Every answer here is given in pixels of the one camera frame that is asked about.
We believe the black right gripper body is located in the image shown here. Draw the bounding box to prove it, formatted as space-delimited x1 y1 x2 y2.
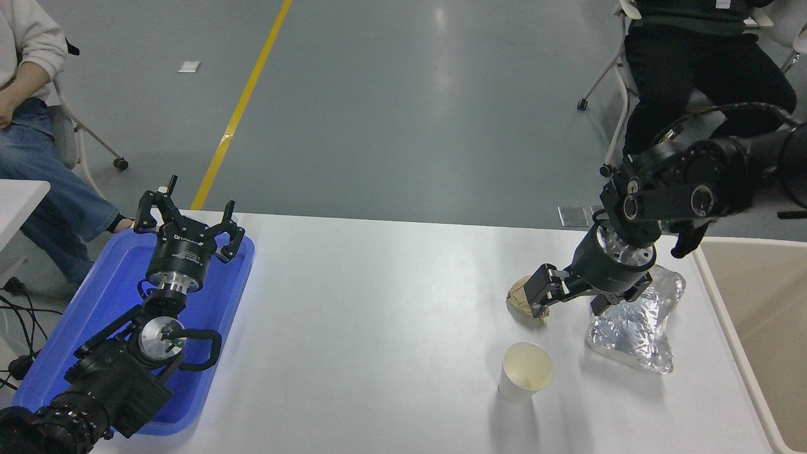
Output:
569 226 656 297

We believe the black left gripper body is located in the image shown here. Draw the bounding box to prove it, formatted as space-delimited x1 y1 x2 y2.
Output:
146 228 216 286

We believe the white paper cup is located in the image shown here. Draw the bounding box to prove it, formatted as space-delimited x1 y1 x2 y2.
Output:
497 341 555 404

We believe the crumpled tan paper ball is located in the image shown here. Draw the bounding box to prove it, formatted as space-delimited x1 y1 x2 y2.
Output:
506 276 550 323

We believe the silver foil tray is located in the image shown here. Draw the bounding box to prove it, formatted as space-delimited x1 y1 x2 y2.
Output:
586 264 687 375

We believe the blue plastic tray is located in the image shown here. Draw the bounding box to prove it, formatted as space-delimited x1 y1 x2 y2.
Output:
13 228 256 437

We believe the white wheeled chair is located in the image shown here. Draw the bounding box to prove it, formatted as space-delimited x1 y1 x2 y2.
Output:
576 0 807 178
47 39 130 201

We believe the person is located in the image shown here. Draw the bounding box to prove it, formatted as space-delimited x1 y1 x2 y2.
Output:
0 0 135 286
621 0 799 161

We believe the small white table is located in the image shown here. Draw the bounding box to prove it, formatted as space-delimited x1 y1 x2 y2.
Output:
0 180 51 278

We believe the large pale bin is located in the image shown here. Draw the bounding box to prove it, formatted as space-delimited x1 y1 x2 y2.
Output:
692 237 807 454

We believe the black cable with plug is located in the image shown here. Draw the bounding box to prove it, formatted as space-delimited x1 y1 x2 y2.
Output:
0 277 64 354
0 315 51 392

